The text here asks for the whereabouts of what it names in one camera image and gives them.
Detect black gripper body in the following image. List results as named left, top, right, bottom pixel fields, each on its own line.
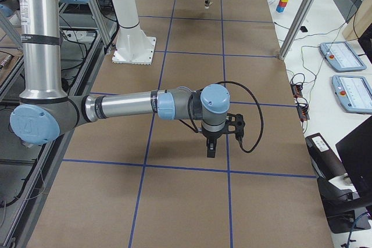
left=202, top=127, right=230, bottom=143

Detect blue wooden block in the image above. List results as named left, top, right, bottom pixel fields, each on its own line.
left=276, top=6, right=285, bottom=13

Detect red wooden block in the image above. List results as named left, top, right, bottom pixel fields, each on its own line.
left=278, top=1, right=287, bottom=8

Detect orange circuit board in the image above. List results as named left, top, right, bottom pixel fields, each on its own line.
left=291, top=84, right=310, bottom=122

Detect small black box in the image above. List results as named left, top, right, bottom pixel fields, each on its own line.
left=300, top=26, right=308, bottom=33

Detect black monitor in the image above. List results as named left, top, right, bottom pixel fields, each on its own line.
left=336, top=117, right=371, bottom=195

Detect upper teach pendant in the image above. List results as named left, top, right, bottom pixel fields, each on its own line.
left=320, top=41, right=367, bottom=72

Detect teach pendant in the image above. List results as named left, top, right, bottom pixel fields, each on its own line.
left=331, top=75, right=371, bottom=114
left=320, top=41, right=367, bottom=72

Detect lower teach pendant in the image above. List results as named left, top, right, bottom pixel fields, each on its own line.
left=331, top=75, right=371, bottom=114

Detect black office chair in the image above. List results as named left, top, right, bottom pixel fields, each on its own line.
left=305, top=133, right=372, bottom=234

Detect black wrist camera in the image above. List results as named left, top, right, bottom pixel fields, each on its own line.
left=222, top=113, right=245, bottom=142

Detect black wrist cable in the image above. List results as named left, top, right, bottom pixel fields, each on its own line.
left=216, top=81, right=264, bottom=154

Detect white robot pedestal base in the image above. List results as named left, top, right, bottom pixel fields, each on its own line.
left=112, top=0, right=156, bottom=64

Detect aluminium frame post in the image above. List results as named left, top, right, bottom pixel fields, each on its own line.
left=278, top=0, right=314, bottom=60

